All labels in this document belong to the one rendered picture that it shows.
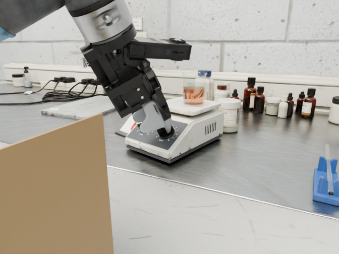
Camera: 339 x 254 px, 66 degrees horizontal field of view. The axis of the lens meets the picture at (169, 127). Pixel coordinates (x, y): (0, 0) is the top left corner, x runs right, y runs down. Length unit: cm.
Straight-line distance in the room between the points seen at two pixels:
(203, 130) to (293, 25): 59
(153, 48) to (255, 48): 67
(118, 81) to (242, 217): 26
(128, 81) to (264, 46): 71
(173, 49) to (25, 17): 21
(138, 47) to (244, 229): 29
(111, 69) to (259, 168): 31
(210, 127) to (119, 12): 32
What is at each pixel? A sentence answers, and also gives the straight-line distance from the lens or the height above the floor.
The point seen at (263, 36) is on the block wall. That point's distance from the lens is 104.
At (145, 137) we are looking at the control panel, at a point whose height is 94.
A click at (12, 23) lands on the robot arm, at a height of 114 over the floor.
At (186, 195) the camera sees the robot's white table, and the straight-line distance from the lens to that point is 41.
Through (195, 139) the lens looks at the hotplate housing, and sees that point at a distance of 54.
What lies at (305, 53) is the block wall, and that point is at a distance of 103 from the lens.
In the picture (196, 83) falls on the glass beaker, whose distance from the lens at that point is 56.
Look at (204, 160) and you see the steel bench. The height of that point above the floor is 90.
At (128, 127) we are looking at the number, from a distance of 67.
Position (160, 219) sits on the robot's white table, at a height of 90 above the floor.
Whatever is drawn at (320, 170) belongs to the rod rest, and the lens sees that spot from 52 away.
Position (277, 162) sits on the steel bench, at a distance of 55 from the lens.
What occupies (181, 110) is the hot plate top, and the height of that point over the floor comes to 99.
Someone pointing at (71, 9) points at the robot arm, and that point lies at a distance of 38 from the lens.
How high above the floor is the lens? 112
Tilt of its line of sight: 18 degrees down
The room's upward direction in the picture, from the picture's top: straight up
